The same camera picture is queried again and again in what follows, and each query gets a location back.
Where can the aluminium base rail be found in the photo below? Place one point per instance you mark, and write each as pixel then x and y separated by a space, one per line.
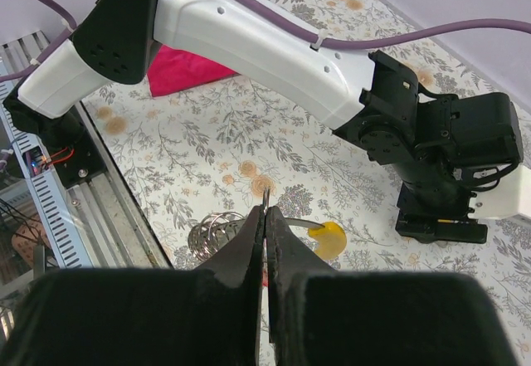
pixel 113 228

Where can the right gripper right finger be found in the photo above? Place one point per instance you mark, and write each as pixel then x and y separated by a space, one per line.
pixel 289 261

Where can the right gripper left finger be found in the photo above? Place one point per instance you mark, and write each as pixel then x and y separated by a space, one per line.
pixel 237 270

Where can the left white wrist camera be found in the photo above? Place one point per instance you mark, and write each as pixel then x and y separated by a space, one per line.
pixel 509 200

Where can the yellow key tag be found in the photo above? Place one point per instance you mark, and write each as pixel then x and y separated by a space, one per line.
pixel 331 240

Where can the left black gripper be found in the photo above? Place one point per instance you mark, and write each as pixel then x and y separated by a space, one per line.
pixel 434 210

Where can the white slotted cable duct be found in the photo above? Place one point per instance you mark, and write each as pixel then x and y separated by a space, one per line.
pixel 50 197

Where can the metal spiral keyring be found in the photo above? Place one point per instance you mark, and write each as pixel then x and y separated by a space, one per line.
pixel 212 233

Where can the pink folded cloth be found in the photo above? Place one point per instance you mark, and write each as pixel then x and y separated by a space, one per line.
pixel 174 70

